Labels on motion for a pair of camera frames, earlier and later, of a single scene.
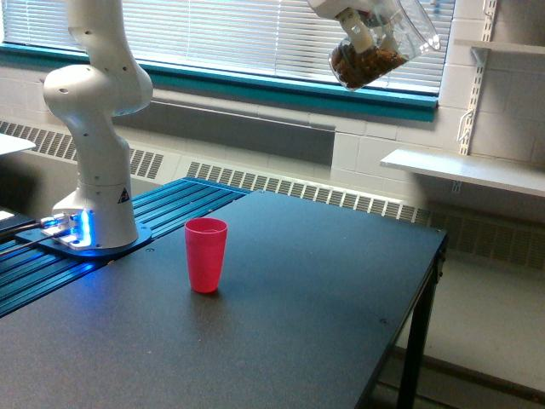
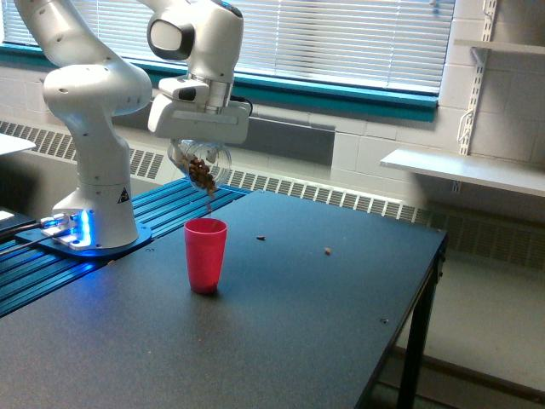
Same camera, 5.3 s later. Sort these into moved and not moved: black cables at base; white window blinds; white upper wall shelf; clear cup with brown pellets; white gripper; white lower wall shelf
Moved: white gripper; clear cup with brown pellets
Not moved: white window blinds; white upper wall shelf; white lower wall shelf; black cables at base
